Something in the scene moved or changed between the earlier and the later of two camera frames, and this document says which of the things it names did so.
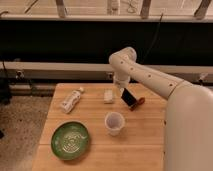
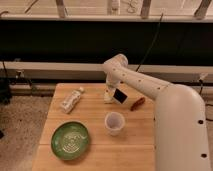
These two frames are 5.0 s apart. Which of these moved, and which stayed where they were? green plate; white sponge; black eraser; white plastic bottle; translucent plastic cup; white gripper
Moved: black eraser; white gripper
Stayed: white sponge; green plate; white plastic bottle; translucent plastic cup
